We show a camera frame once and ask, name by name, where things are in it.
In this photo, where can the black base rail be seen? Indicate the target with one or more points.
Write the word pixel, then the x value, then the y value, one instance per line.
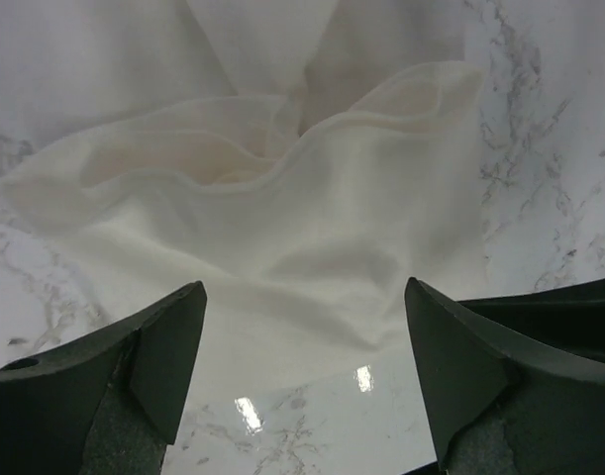
pixel 544 316

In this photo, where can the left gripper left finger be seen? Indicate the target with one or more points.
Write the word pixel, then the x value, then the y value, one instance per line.
pixel 109 402

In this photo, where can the white Coca-Cola t shirt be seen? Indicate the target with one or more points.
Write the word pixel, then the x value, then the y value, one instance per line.
pixel 343 164

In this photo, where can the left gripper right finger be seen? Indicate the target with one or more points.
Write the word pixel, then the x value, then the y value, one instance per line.
pixel 515 391

